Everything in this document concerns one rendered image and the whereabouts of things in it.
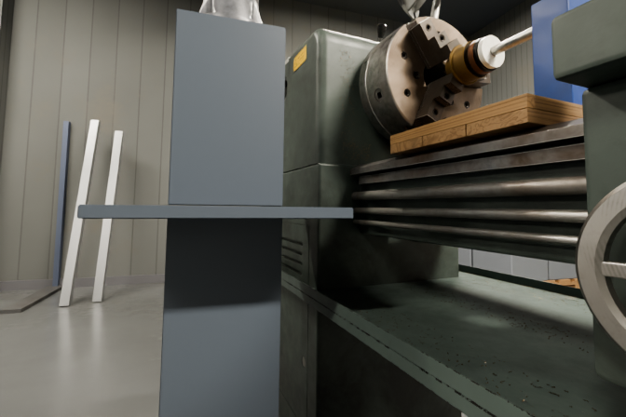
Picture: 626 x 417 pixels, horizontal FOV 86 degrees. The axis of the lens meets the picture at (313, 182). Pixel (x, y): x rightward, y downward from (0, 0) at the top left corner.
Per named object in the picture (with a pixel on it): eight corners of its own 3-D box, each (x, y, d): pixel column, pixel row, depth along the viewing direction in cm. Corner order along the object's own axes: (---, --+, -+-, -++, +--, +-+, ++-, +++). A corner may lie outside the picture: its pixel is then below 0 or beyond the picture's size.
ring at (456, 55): (439, 47, 78) (471, 27, 69) (468, 54, 82) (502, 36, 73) (440, 86, 77) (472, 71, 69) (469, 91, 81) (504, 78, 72)
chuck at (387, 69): (357, 127, 84) (374, 14, 89) (450, 156, 96) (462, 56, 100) (377, 118, 76) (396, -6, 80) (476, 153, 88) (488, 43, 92)
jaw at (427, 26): (417, 74, 85) (396, 33, 83) (429, 66, 87) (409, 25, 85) (451, 57, 75) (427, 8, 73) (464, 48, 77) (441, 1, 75)
